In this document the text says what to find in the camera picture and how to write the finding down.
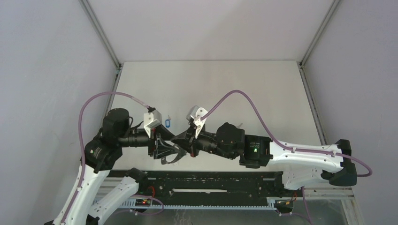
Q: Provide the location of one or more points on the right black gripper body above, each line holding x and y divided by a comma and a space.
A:
204, 142

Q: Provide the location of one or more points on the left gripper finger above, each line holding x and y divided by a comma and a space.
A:
163, 135
162, 151

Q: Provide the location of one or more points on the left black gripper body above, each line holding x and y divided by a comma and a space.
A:
152, 143

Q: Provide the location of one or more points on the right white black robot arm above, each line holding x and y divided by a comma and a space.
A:
299, 165

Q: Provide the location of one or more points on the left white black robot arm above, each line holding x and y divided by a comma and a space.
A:
100, 155

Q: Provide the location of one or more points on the key with blue tag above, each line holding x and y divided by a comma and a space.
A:
168, 122

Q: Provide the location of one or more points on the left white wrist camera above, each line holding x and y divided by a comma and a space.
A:
151, 120

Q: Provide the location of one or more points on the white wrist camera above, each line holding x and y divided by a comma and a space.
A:
151, 120
197, 114

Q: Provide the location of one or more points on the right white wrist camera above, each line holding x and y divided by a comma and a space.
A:
197, 114

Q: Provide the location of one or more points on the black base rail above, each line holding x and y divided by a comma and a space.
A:
216, 188

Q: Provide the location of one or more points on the grey cable duct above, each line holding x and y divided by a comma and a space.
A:
130, 203

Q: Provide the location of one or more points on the left aluminium frame post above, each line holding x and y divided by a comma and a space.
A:
89, 10

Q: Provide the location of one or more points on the aluminium frame post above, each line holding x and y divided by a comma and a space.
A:
333, 8
89, 10

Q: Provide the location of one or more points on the right aluminium frame post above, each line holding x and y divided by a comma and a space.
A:
333, 8

